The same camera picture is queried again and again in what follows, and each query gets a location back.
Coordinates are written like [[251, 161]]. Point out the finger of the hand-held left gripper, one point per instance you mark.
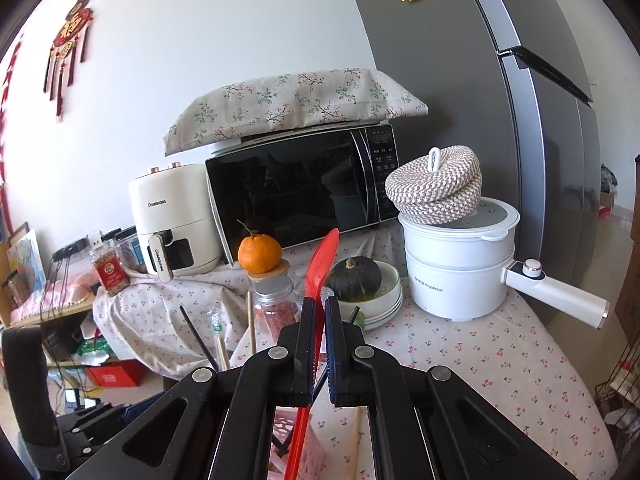
[[135, 410], [27, 385]]

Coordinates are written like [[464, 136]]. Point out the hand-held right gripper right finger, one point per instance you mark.
[[336, 355]]

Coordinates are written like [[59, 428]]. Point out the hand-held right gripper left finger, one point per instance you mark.
[[305, 355]]

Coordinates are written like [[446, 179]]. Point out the black chopstick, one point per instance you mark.
[[200, 340], [354, 317]]

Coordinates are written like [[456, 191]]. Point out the bamboo chopstick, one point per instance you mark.
[[354, 445], [251, 325]]

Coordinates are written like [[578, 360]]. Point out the pink perforated utensil holder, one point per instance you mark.
[[277, 422]]

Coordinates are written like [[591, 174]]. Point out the paper chopsticks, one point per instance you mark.
[[220, 345]]

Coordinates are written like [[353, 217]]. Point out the red plastic spatula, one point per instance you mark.
[[322, 265]]

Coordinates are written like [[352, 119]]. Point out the red box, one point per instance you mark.
[[115, 375]]

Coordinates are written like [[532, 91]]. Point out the tall jar of red berries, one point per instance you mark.
[[277, 315]]

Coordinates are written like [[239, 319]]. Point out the grey device on floor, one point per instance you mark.
[[80, 399]]

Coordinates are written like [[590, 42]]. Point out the white bowl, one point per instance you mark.
[[387, 317], [392, 285]]

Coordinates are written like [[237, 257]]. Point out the green packet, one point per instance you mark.
[[92, 350]]

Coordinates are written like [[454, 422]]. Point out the dark green pumpkin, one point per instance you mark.
[[357, 282]]

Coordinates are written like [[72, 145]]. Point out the glass jar with wooden lid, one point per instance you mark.
[[270, 274]]

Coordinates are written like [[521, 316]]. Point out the small floral draped cloth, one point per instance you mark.
[[150, 320]]

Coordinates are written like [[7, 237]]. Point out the pink cloth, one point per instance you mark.
[[50, 295]]

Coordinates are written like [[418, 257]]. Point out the orange mandarin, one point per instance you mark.
[[259, 255]]

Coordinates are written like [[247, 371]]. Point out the colourful picture board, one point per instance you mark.
[[25, 265]]

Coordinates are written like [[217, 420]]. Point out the spice jar with red label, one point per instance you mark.
[[110, 275]]

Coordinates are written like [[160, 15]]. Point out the cherry print tablecloth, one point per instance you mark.
[[475, 360]]

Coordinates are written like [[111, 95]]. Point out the white electric cooking pot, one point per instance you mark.
[[450, 275]]

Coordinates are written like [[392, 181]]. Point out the black power strip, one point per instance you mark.
[[70, 250]]

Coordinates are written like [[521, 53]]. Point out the white plug adapter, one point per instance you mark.
[[95, 239]]

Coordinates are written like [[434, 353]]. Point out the black microwave oven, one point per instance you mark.
[[290, 190]]

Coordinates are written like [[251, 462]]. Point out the white air fryer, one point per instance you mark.
[[170, 205]]

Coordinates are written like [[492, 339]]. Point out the floral cloth cover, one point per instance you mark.
[[300, 100]]

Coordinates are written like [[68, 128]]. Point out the grey refrigerator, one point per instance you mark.
[[450, 85]]

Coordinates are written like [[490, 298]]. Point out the brown wooden board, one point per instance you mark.
[[630, 260]]

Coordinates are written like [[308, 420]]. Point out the plain cardboard box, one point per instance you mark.
[[607, 204]]

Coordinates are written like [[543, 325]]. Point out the dark cloth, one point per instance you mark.
[[608, 177]]

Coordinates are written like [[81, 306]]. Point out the red hanging wall decoration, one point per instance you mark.
[[10, 90]]

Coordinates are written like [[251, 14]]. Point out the red knot wall ornament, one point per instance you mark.
[[70, 40]]

